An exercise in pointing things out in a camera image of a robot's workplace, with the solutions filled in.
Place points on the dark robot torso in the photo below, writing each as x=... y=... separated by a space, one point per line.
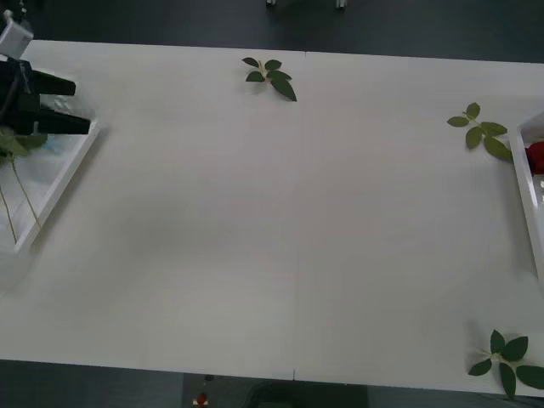
x=306 y=397

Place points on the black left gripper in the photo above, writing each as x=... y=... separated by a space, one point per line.
x=19 y=98

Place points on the loose green leaf twig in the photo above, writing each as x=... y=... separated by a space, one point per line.
x=495 y=146
x=514 y=348
x=285 y=87

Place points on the shallow white box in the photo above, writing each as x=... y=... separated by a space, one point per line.
x=64 y=178
x=525 y=200

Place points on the red round button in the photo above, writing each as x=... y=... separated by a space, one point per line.
x=200 y=399

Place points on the pale grey left wrist camera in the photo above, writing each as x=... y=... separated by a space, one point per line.
x=13 y=36

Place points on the red artificial rose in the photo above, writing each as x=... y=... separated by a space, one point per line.
x=537 y=155

